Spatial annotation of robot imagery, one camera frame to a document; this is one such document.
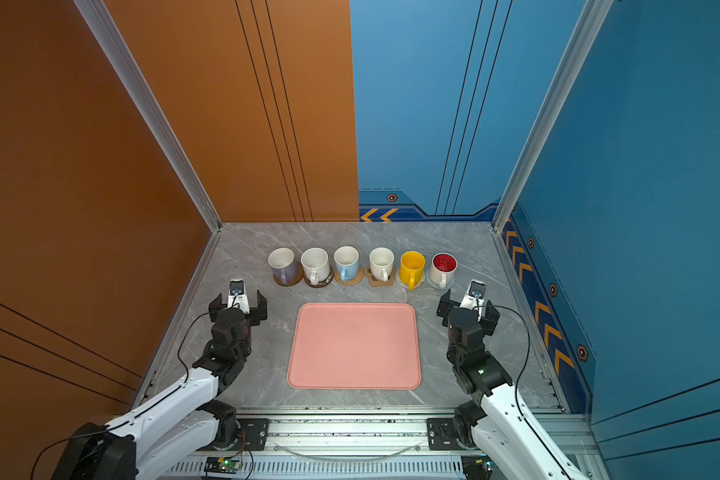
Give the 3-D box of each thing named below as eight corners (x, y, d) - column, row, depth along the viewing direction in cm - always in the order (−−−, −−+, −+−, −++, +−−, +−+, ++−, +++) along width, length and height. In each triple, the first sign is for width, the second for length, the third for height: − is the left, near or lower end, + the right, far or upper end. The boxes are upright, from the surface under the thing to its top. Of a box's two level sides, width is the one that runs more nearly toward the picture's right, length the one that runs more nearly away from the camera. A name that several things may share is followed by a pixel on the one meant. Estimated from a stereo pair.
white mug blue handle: (334, 290, 102) (331, 272, 94) (337, 264, 110) (334, 245, 102) (358, 290, 102) (357, 272, 94) (359, 264, 110) (358, 245, 102)
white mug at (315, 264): (302, 293, 102) (296, 276, 94) (307, 264, 109) (302, 247, 102) (328, 293, 102) (325, 276, 94) (331, 264, 109) (328, 247, 102)
